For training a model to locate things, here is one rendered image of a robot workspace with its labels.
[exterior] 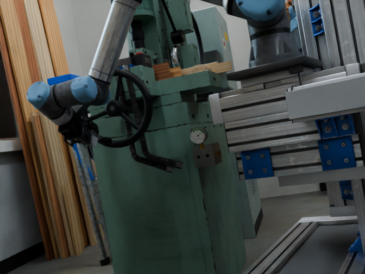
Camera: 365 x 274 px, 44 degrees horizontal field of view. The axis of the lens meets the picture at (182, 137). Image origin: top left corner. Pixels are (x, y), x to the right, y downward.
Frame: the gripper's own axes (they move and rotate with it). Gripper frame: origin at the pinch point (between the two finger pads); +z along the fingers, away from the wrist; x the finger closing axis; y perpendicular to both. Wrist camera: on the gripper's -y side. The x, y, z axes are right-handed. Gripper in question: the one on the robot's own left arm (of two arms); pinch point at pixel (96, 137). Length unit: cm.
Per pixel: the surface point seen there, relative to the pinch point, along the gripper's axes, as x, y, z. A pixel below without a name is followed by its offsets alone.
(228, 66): 44, -38, 24
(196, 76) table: 33.8, -26.7, 11.9
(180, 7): 22, -75, 23
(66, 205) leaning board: -97, -28, 125
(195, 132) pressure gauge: 31.8, -5.4, 16.8
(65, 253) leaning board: -102, 1, 139
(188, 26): 25, -67, 27
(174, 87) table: 24.5, -24.7, 13.0
